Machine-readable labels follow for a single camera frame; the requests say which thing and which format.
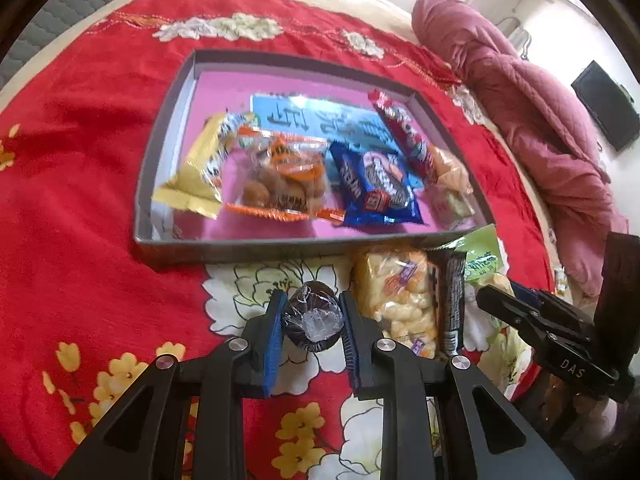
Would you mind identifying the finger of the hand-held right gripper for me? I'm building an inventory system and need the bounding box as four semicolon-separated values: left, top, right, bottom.
475;284;597;347
509;281;597;324

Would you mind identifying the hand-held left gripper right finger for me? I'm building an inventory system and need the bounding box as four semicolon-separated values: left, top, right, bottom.
339;291;576;480

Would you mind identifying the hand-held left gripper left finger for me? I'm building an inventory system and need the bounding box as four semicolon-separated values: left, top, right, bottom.
55;287;288;480

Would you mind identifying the dark chocolate cookie clear wrapper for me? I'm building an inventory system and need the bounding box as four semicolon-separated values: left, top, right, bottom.
282;281;346;353

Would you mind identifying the grey cardboard box tray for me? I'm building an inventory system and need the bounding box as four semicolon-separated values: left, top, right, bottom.
132;49;498;268

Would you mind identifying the clear bread roll packet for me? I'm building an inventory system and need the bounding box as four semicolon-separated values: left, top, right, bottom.
425;145;476;218

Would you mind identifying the orange clear pastry packet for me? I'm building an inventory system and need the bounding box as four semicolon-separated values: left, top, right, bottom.
225;127;346;223

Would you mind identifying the blue cookie packet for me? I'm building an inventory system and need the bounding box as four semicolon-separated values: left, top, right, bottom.
327;141;425;228

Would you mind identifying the black snack bar packet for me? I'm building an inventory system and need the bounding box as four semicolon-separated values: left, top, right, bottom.
427;247;468;356

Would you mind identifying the green snack packet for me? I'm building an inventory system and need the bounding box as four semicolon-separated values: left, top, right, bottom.
440;224;516;296

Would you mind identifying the yellow puffed snack bag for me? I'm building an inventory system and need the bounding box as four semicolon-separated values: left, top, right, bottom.
352;249;441;361

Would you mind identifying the yellow snack bar packet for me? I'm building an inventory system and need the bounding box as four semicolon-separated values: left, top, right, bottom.
151;111;256;219

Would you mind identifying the pink quilt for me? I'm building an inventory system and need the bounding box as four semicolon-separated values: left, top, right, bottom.
411;0;631;296

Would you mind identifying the black television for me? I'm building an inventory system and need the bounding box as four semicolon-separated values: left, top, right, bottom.
571;60;640;153

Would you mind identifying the red snack stick packet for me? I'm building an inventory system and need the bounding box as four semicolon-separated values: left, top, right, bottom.
368;89;441;181

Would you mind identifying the pink picture book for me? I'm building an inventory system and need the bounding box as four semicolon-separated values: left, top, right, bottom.
172;67;491;241

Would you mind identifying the red floral blanket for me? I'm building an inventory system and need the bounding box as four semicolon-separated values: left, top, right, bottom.
0;0;566;480

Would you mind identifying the grey quilted headboard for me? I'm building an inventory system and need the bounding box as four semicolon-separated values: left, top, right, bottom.
0;0;166;91

